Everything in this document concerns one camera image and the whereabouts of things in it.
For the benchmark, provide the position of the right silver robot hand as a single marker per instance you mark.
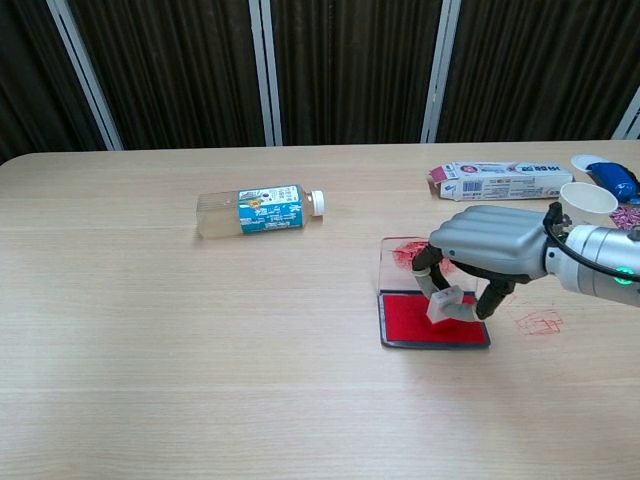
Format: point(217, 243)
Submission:
point(492, 235)

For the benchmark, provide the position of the white red stamp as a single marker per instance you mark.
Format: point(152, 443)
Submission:
point(440, 305)

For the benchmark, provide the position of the white round lid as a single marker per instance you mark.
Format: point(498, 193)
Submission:
point(585, 162)

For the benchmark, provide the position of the white paper cup floral print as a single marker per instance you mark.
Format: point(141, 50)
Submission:
point(587, 200)

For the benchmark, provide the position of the white cardboard carton box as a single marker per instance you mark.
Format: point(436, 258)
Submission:
point(505, 182)

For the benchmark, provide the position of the red ink stamp pad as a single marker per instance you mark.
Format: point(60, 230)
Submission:
point(410, 320)

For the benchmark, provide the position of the grey partition frame post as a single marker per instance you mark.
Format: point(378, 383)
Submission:
point(631, 117)
point(85, 75)
point(440, 75)
point(267, 75)

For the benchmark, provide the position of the pink patterned cloth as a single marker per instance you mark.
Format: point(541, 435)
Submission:
point(627, 217)

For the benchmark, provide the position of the clear plastic bottle teal label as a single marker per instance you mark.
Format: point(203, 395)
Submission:
point(265, 211)

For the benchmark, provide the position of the blue plastic object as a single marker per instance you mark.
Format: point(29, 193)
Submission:
point(617, 180)

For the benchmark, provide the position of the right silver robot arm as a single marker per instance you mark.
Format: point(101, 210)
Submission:
point(600, 260)

